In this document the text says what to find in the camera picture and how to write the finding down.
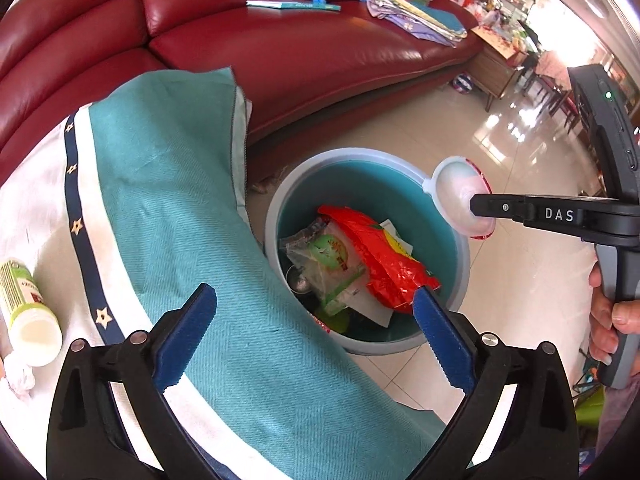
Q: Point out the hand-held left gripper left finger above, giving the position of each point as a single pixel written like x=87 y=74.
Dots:
x=185 y=340

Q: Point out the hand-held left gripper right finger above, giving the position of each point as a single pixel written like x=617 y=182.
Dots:
x=440 y=340

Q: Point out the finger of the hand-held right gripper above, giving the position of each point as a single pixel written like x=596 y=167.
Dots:
x=545 y=212

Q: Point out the red plastic bag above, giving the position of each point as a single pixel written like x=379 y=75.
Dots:
x=385 y=260

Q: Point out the clear wrapper with green print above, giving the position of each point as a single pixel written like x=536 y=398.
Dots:
x=325 y=255

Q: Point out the blue bin with grey rim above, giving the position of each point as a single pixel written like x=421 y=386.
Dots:
x=380 y=180

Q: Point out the person's right hand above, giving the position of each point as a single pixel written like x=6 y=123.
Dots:
x=600 y=325

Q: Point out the green plastic piece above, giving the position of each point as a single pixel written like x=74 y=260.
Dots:
x=335 y=321

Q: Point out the dark wooden chair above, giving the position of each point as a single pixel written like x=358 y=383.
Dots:
x=534 y=77
x=560 y=105

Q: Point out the silver metal piece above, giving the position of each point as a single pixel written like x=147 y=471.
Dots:
x=299 y=281

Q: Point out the wooden cabinet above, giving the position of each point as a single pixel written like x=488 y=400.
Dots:
x=492 y=72

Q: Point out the small striped ball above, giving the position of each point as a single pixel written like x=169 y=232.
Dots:
x=462 y=84

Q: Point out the white bottle with green label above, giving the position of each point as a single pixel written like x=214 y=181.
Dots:
x=30 y=330

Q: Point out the striped blanket with stars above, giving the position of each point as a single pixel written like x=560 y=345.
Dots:
x=165 y=185

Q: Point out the green plastic object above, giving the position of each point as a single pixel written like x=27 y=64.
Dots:
x=589 y=405

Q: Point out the crumpled white tissue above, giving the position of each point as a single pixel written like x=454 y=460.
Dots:
x=17 y=380

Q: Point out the red leather sofa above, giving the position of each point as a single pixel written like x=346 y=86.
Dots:
x=280 y=60

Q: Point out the thin teal book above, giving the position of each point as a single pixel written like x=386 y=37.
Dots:
x=290 y=5

